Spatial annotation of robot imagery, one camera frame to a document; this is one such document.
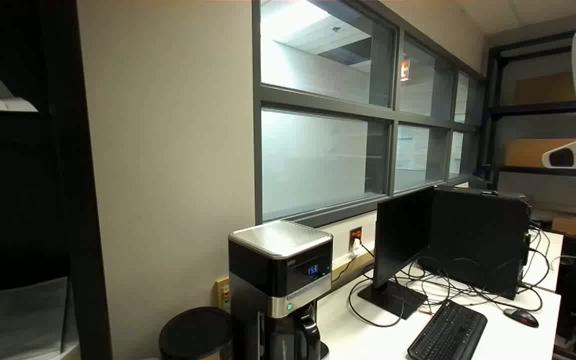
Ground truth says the coffee machine silver lid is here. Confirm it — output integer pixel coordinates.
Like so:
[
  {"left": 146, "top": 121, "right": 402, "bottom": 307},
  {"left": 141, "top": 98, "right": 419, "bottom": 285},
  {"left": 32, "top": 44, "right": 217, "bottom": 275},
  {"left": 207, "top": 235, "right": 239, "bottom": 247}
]
[{"left": 228, "top": 219, "right": 334, "bottom": 260}]

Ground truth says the black and silver coffee machine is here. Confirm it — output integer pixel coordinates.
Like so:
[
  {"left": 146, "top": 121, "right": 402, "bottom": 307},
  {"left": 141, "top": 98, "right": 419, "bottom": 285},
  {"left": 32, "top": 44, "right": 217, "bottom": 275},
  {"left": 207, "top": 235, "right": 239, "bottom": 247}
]
[{"left": 227, "top": 219, "right": 334, "bottom": 360}]

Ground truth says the glass coffee carafe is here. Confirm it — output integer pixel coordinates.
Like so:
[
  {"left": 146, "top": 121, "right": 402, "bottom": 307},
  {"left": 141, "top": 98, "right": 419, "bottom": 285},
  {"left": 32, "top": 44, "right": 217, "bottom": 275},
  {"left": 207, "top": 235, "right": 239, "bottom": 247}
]
[{"left": 267, "top": 304, "right": 322, "bottom": 360}]

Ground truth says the window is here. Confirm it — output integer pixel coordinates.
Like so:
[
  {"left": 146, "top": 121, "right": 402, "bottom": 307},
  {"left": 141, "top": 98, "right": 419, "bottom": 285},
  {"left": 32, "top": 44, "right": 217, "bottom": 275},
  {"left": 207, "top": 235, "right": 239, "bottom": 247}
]
[{"left": 251, "top": 0, "right": 487, "bottom": 229}]

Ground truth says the black monitor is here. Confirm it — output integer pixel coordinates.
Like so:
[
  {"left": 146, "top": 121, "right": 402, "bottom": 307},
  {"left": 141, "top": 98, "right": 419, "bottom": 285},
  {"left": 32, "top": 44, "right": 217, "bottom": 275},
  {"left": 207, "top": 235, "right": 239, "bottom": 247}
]
[{"left": 357, "top": 185, "right": 436, "bottom": 321}]

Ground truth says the canister with black lid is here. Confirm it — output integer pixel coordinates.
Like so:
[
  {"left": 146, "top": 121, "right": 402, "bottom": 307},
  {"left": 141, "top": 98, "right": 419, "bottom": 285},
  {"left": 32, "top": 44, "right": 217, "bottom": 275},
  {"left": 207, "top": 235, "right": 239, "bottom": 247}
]
[{"left": 158, "top": 306, "right": 233, "bottom": 360}]

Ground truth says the black computer tower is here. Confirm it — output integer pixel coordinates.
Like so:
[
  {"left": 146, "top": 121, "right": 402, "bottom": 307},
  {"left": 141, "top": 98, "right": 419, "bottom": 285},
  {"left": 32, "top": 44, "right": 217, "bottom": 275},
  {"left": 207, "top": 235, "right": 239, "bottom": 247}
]
[{"left": 417, "top": 185, "right": 534, "bottom": 301}]

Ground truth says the black keyboard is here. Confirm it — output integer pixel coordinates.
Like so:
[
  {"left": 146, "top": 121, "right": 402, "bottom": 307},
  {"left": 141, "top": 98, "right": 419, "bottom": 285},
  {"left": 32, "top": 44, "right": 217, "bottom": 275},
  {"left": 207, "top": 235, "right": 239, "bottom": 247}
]
[{"left": 407, "top": 300, "right": 489, "bottom": 360}]

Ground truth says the large cardboard box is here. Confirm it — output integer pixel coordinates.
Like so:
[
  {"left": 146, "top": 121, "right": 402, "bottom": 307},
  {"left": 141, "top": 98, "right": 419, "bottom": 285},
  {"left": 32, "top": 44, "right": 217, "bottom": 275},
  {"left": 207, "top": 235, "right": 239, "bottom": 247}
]
[
  {"left": 512, "top": 72, "right": 576, "bottom": 106},
  {"left": 502, "top": 138, "right": 576, "bottom": 169}
]

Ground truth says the black metal shelf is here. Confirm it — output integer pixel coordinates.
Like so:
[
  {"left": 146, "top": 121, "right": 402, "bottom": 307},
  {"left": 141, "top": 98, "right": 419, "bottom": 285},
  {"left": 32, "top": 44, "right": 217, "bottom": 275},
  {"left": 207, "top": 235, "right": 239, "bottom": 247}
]
[{"left": 482, "top": 32, "right": 576, "bottom": 240}]

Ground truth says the black computer mouse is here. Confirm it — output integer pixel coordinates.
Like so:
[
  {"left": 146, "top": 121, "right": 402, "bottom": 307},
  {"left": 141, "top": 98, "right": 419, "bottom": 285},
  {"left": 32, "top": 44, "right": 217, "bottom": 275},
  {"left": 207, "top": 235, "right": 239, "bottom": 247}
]
[{"left": 503, "top": 307, "right": 540, "bottom": 329}]

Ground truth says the dark cabinet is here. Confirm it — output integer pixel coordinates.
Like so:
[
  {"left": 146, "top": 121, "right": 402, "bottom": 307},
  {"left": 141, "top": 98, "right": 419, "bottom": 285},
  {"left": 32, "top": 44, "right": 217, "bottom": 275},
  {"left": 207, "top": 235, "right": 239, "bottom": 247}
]
[{"left": 0, "top": 0, "right": 114, "bottom": 360}]

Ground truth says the small cardboard box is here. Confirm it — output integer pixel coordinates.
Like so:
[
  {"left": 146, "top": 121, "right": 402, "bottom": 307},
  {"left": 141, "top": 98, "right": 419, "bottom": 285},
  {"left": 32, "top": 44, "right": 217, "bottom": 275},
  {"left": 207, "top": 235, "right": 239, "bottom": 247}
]
[{"left": 551, "top": 214, "right": 576, "bottom": 239}]

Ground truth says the wall socket with orange outlet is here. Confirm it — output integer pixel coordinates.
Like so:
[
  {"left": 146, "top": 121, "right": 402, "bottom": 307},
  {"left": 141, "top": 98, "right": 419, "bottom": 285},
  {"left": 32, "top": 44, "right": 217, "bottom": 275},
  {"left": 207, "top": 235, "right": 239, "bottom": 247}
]
[{"left": 348, "top": 226, "right": 364, "bottom": 253}]

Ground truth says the yellow wall socket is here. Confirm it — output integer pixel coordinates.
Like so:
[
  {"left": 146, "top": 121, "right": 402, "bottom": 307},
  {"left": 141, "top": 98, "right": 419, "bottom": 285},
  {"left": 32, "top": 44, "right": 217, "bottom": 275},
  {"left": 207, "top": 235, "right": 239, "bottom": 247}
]
[{"left": 212, "top": 276, "right": 231, "bottom": 311}]

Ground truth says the tangle of black cables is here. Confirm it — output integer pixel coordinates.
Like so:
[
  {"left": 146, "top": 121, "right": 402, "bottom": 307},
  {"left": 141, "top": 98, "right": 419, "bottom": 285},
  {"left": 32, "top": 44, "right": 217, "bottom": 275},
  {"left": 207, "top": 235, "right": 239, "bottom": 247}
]
[{"left": 347, "top": 220, "right": 553, "bottom": 329}]

